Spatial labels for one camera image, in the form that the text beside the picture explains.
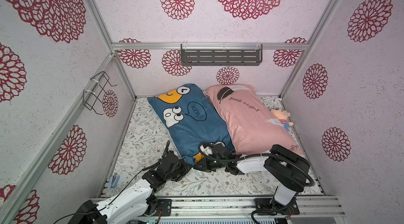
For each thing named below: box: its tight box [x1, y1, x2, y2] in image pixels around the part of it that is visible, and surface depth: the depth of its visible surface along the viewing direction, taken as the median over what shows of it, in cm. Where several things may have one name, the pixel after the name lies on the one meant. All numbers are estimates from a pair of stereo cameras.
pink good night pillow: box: [204, 84, 305, 157], surface depth 91 cm
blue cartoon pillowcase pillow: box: [147, 83, 236, 166], surface depth 100 cm
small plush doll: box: [269, 107, 295, 132], surface depth 102 cm
